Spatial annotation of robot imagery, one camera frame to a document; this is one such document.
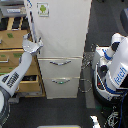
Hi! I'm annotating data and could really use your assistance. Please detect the coiled cable on floor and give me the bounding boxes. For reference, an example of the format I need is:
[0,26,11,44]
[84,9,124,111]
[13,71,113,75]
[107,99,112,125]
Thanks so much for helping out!
[78,77,93,94]

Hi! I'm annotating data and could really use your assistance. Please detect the lower fridge drawer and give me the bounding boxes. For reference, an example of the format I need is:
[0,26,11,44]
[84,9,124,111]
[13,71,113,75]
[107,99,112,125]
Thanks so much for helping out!
[44,78,79,99]

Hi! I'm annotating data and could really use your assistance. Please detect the white fridge body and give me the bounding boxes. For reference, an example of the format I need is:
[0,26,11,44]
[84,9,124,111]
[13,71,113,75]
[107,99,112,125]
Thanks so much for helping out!
[24,0,92,99]

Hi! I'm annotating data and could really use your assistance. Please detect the fridge drawer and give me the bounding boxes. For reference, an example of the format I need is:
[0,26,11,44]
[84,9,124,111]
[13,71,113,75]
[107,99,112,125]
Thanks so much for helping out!
[44,78,79,99]
[38,58,82,79]

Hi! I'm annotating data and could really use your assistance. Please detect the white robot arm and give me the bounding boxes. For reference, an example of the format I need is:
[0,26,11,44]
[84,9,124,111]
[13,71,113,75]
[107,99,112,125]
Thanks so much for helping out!
[0,34,43,128]

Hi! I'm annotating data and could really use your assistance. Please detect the white fridge door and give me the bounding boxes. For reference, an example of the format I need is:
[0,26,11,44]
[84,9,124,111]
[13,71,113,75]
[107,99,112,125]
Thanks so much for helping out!
[24,0,92,58]

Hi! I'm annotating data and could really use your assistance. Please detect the green android sticker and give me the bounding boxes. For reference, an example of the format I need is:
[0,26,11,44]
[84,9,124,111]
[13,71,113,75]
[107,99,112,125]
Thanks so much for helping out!
[37,3,49,17]

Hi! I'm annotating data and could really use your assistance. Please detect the upper fridge drawer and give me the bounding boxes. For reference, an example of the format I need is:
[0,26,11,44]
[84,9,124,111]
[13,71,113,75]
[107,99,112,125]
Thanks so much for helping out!
[38,58,82,79]

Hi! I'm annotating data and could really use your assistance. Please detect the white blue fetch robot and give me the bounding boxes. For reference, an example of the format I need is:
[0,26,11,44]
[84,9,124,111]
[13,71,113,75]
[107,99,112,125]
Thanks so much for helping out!
[92,33,128,105]

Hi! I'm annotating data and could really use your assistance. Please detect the grey box on cabinet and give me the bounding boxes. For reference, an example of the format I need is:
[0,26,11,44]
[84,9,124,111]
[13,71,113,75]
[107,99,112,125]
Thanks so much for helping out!
[0,6,26,17]

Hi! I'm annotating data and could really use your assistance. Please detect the wooden drawer cabinet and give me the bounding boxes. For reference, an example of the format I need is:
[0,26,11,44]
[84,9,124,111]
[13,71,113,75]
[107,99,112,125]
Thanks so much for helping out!
[0,16,46,98]

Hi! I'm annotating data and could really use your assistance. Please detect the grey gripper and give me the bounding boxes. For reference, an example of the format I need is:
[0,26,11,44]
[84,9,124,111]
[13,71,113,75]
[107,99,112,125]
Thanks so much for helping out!
[22,33,43,55]

